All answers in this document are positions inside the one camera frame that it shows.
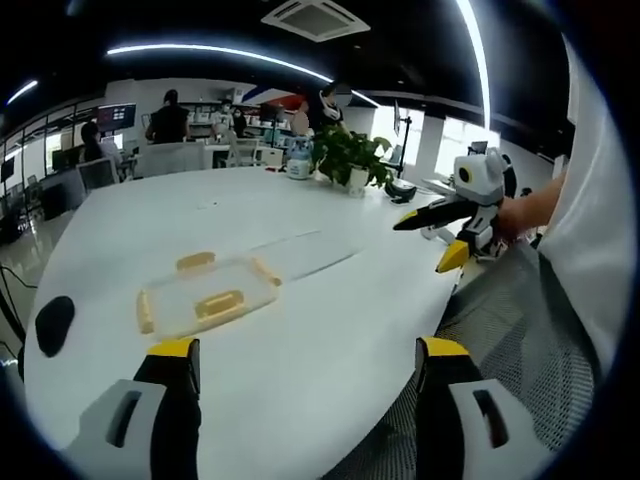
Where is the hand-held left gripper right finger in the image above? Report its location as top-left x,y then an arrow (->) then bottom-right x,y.
414,335 -> 549,480

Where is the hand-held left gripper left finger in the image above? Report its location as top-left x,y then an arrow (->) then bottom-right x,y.
58,337 -> 203,480

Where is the person's right hand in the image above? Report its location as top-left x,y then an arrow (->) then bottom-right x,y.
494,196 -> 540,247

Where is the black curved device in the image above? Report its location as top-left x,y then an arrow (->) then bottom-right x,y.
383,180 -> 419,206

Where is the grey mesh chair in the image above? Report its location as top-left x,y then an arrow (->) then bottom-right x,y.
319,243 -> 597,480

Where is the green potted plant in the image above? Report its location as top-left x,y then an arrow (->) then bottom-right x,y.
311,124 -> 397,197

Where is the black oval object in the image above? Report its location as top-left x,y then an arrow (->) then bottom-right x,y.
34,295 -> 77,359

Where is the ceiling light strip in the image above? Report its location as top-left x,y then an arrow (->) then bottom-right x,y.
455,0 -> 495,129
6,78 -> 40,105
106,43 -> 335,83

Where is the clear container with yellow clips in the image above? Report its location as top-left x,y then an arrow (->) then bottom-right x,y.
135,250 -> 284,337

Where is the white and blue bottle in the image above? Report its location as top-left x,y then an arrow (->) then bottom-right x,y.
285,134 -> 316,182

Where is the white office chair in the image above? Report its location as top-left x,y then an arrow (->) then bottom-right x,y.
226,129 -> 262,169
76,156 -> 122,195

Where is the ceiling air vent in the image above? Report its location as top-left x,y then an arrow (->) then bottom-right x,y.
260,0 -> 373,42

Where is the wall screen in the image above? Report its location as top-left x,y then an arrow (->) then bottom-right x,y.
95,102 -> 138,134

